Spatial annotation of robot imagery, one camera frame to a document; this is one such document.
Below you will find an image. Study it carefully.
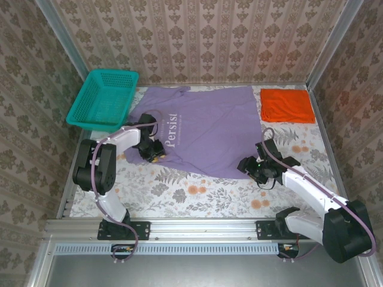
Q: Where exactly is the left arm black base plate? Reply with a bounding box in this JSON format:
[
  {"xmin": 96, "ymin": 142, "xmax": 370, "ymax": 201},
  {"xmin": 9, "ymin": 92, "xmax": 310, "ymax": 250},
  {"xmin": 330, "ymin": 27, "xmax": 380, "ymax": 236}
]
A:
[{"xmin": 97, "ymin": 220, "xmax": 150, "ymax": 241}]

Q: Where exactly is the black connector box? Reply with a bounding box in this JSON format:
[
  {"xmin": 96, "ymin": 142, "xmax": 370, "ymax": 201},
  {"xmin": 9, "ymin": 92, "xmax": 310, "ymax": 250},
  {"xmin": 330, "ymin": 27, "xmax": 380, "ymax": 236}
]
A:
[
  {"xmin": 277, "ymin": 242, "xmax": 300, "ymax": 259},
  {"xmin": 111, "ymin": 243, "xmax": 135, "ymax": 259}
]

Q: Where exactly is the aluminium mounting rail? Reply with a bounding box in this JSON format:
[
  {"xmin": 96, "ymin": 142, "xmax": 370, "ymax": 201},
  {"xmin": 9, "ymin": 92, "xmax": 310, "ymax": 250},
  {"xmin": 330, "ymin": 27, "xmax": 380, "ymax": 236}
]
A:
[{"xmin": 44, "ymin": 217, "xmax": 364, "ymax": 242}]

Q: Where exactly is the grey metal shelf panel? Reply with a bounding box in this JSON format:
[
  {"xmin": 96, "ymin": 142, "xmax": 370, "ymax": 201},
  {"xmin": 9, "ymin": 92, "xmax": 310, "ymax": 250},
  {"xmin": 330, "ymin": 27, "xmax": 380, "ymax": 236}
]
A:
[{"xmin": 26, "ymin": 239, "xmax": 383, "ymax": 287}]

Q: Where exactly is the purple t-shirt with white print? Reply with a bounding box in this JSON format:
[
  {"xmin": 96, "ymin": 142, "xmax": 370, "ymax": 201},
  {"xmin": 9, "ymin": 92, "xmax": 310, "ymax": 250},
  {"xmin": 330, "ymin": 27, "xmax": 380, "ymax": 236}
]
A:
[{"xmin": 124, "ymin": 86, "xmax": 264, "ymax": 180}]

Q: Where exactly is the aluminium frame post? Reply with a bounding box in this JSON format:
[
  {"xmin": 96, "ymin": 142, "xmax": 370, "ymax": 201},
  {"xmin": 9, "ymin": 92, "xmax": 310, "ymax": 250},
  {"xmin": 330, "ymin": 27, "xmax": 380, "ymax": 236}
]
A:
[
  {"xmin": 34, "ymin": 0, "xmax": 90, "ymax": 77},
  {"xmin": 306, "ymin": 0, "xmax": 364, "ymax": 88}
]

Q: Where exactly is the teal plastic basket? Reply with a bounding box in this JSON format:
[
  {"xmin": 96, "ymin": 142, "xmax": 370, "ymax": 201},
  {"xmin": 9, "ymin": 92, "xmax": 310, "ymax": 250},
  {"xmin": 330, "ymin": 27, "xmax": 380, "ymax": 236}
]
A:
[{"xmin": 65, "ymin": 69, "xmax": 139, "ymax": 134}]

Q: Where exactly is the folded orange t-shirt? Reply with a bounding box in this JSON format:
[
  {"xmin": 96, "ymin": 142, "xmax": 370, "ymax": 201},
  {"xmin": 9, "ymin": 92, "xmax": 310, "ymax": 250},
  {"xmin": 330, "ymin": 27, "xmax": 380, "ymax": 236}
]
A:
[{"xmin": 259, "ymin": 88, "xmax": 317, "ymax": 124}]

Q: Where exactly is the floral table cloth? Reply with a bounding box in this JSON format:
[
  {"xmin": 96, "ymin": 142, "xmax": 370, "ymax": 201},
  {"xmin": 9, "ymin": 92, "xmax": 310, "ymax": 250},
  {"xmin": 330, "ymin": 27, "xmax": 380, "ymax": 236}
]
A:
[{"xmin": 70, "ymin": 85, "xmax": 341, "ymax": 219}]

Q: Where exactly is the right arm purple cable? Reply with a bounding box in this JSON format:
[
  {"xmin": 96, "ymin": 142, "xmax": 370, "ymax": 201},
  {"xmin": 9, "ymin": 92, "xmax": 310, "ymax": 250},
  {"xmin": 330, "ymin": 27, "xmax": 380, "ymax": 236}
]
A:
[{"xmin": 262, "ymin": 127, "xmax": 376, "ymax": 262}]

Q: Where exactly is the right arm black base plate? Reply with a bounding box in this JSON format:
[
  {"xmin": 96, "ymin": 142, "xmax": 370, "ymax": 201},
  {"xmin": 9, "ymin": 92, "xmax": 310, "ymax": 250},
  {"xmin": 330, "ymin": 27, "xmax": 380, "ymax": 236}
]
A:
[{"xmin": 256, "ymin": 220, "xmax": 312, "ymax": 241}]

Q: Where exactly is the white slotted cable duct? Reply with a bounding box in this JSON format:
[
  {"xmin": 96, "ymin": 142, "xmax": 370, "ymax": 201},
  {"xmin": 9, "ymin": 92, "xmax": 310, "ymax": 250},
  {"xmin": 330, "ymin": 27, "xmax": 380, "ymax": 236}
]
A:
[{"xmin": 55, "ymin": 242, "xmax": 278, "ymax": 255}]

